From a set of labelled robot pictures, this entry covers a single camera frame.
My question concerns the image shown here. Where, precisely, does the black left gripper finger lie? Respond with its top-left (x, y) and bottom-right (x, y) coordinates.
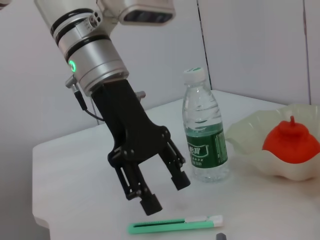
top-left (114, 160), bottom-right (164, 217)

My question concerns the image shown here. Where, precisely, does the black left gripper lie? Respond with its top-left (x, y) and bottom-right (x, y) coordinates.
top-left (90, 78), bottom-right (193, 192)

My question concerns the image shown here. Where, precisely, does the green utility knife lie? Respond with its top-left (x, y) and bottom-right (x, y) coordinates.
top-left (127, 214), bottom-right (225, 236)

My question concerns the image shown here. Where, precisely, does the clear green-label water bottle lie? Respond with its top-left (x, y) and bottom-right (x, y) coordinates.
top-left (181, 66), bottom-right (231, 184)

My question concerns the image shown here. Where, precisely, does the red-orange plastic orange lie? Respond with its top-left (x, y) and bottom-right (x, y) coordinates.
top-left (261, 114), bottom-right (320, 165)

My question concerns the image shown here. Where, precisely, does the green glass fruit plate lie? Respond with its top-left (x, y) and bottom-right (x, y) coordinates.
top-left (224, 103), bottom-right (320, 183)

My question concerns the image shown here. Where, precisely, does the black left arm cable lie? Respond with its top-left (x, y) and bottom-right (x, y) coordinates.
top-left (70, 83), bottom-right (106, 123)

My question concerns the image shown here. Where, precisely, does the left wrist camera housing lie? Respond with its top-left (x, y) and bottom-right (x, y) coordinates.
top-left (118, 0), bottom-right (176, 26)

